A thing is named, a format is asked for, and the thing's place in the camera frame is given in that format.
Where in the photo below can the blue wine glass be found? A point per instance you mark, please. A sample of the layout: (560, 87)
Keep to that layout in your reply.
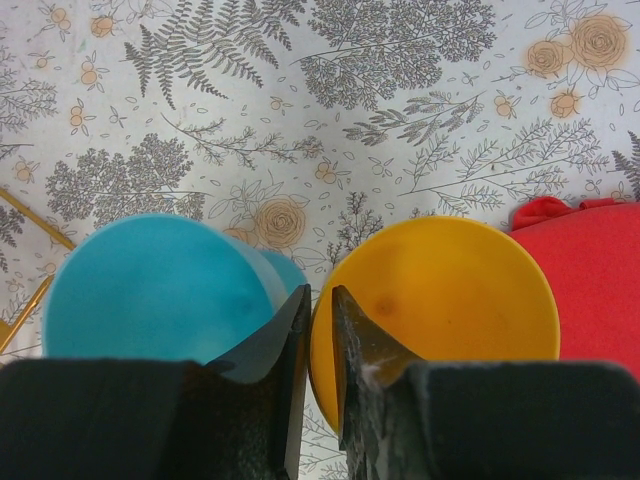
(163, 287)

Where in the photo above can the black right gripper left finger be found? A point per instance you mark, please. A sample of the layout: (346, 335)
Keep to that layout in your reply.
(237, 417)

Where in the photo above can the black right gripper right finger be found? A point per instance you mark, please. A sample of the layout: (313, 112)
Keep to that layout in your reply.
(402, 417)

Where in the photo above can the red folded cloth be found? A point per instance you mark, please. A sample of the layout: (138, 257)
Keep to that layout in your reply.
(590, 257)

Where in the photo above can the orange wine glass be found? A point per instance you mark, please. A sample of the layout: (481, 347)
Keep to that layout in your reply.
(448, 289)

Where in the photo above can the floral tablecloth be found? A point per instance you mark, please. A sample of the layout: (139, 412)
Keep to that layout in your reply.
(305, 127)

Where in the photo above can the gold wire glass rack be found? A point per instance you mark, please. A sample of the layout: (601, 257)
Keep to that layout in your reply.
(34, 244)

